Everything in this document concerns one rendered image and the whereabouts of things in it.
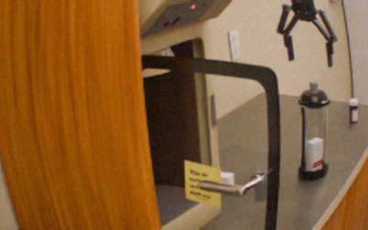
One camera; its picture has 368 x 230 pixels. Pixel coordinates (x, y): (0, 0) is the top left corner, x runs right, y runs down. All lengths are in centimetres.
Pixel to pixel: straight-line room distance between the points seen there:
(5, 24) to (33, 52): 15
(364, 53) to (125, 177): 323
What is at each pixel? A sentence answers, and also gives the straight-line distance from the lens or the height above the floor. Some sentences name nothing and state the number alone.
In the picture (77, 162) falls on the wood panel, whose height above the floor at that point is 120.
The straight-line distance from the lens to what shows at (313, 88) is 162.
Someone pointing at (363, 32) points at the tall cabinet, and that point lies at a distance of 415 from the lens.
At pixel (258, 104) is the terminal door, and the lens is 99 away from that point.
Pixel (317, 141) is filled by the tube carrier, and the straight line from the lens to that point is 163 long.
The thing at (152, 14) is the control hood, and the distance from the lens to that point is 110.
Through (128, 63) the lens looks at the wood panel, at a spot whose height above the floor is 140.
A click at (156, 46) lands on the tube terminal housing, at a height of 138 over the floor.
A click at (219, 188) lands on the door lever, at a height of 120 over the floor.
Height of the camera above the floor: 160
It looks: 16 degrees down
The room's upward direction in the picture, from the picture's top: 5 degrees counter-clockwise
